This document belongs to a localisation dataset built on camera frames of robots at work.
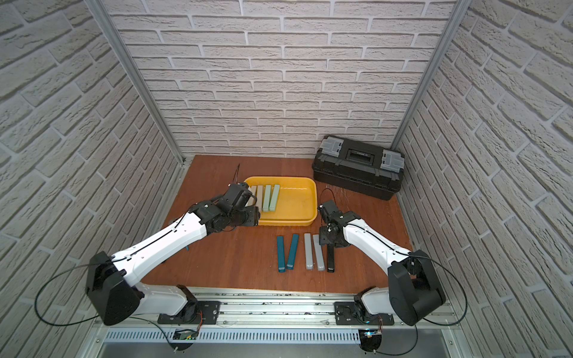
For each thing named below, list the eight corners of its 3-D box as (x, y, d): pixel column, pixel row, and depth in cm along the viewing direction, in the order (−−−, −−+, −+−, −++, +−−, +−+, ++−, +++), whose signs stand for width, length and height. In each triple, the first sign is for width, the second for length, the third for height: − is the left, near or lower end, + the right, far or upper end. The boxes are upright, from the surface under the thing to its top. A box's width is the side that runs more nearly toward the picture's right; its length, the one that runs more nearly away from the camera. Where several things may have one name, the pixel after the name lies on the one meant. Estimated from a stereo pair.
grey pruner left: (305, 269, 84) (305, 267, 82) (304, 235, 93) (304, 233, 91) (312, 269, 84) (313, 267, 82) (311, 235, 93) (311, 233, 91)
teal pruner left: (278, 272, 84) (278, 271, 82) (277, 238, 93) (277, 236, 91) (285, 272, 84) (285, 270, 82) (284, 237, 93) (283, 235, 91)
